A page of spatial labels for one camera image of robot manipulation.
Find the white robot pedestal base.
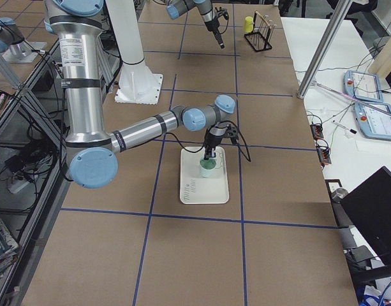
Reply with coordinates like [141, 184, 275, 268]
[106, 0, 163, 105]

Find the yellow cup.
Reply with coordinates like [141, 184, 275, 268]
[243, 16, 254, 34]

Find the lower teach pendant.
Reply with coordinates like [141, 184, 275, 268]
[354, 103, 391, 141]

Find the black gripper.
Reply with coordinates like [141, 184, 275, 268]
[203, 8, 229, 49]
[203, 125, 226, 161]

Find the white bear serving tray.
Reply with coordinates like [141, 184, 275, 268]
[180, 147, 230, 205]

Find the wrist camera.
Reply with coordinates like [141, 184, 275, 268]
[225, 124, 239, 145]

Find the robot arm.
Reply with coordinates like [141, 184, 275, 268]
[165, 0, 229, 49]
[45, 1, 235, 189]

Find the black wire cup rack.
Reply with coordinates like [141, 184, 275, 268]
[244, 10, 277, 52]

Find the upper teach pendant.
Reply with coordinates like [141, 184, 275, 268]
[344, 70, 384, 103]

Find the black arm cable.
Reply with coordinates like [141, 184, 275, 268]
[163, 120, 252, 163]

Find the light green cup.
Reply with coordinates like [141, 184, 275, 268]
[200, 158, 216, 178]

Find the aluminium frame post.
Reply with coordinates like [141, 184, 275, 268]
[297, 0, 353, 99]

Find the black laptop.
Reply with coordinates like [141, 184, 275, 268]
[341, 166, 391, 265]

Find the teach pendant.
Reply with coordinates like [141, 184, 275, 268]
[344, 70, 384, 103]
[354, 103, 391, 141]

